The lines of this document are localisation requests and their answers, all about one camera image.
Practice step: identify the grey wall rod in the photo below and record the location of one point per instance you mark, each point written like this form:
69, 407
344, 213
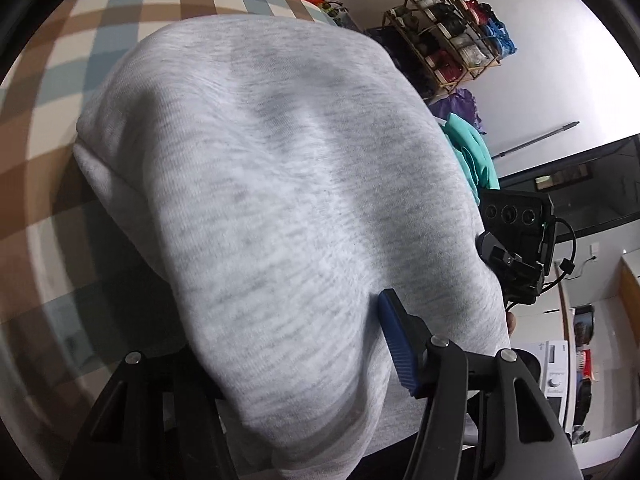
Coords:
546, 136

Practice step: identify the teal fleece garment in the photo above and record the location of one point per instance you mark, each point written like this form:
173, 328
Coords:
472, 154

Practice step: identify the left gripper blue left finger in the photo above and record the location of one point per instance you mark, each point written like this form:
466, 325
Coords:
156, 418

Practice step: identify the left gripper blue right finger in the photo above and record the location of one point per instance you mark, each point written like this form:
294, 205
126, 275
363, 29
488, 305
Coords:
485, 416

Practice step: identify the bamboo shoe rack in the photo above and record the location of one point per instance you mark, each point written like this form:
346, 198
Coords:
441, 44

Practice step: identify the checked bed sheet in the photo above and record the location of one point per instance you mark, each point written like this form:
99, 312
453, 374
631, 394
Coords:
75, 295

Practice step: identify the black phone on gripper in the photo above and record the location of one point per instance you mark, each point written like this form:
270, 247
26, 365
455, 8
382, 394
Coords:
524, 222

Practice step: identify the light grey hoodie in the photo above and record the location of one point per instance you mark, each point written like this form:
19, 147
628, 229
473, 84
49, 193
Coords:
279, 174

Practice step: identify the white washing machine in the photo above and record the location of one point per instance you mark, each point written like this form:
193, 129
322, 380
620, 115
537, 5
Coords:
552, 364

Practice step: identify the purple bag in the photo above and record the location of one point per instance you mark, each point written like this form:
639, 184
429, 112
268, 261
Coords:
461, 102

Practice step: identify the person's right hand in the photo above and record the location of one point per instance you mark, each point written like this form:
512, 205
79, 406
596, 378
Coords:
510, 322

